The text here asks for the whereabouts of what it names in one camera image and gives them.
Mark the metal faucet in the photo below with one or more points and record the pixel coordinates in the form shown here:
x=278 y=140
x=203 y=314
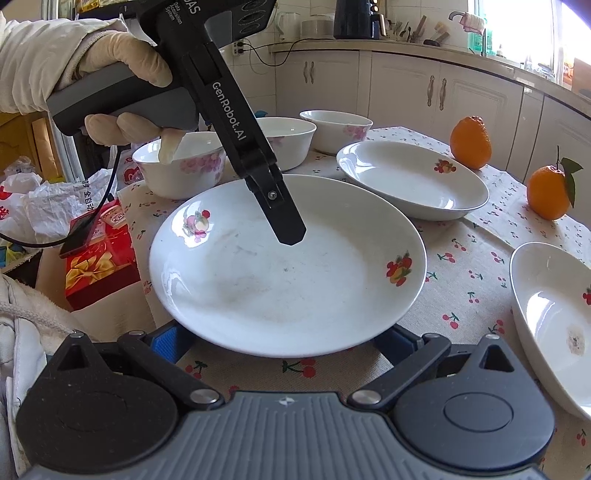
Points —
x=456 y=16

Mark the person's left forearm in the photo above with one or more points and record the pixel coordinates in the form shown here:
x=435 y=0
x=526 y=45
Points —
x=32 y=60

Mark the cherry-print tablecloth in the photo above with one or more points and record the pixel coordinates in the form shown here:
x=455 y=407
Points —
x=461 y=277

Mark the orange with leaf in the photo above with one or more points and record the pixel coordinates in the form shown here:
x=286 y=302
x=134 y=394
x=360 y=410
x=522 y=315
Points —
x=547 y=194

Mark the window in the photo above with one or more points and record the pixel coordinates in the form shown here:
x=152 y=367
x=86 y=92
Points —
x=521 y=27

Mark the crumpled white plastic bag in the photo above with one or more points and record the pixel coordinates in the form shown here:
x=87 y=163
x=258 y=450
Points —
x=60 y=207

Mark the person's white jacket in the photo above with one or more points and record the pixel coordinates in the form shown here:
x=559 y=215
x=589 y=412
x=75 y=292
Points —
x=23 y=369

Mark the white kitchen cabinets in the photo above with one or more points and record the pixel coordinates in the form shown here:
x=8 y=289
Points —
x=397 y=87

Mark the white floral bowl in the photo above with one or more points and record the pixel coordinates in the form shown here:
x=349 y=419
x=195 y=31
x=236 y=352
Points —
x=184 y=180
x=332 y=134
x=291 y=147

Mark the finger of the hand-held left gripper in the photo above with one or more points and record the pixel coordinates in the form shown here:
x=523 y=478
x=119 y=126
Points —
x=284 y=217

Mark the white electric kettle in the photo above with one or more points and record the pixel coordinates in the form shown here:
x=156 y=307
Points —
x=287 y=25

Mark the white round container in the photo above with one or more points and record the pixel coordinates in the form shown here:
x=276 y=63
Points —
x=317 y=28

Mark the kitchen utensil holder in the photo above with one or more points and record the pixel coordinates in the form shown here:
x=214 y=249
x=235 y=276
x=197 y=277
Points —
x=415 y=30

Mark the green bottle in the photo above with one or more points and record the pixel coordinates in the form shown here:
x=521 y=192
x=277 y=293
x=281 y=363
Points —
x=476 y=41

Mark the bumpy orange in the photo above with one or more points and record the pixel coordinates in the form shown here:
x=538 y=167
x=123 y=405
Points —
x=471 y=143

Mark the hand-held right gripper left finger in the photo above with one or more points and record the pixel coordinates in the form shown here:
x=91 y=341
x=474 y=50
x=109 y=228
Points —
x=168 y=344

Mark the black flat device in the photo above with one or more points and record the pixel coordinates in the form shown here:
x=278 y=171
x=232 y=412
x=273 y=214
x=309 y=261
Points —
x=78 y=237

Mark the wall power outlet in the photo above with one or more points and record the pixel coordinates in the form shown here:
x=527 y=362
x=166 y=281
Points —
x=238 y=47

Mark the person's left hand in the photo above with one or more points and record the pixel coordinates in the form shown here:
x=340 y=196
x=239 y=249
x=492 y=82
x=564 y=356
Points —
x=129 y=53

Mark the red gift box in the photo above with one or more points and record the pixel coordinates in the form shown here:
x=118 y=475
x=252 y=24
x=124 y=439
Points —
x=101 y=272

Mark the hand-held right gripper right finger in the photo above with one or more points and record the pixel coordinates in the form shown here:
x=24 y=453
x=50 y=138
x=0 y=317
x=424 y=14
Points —
x=397 y=345

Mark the black kitchen appliance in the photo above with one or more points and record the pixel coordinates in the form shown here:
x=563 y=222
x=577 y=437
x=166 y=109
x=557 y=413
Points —
x=355 y=18

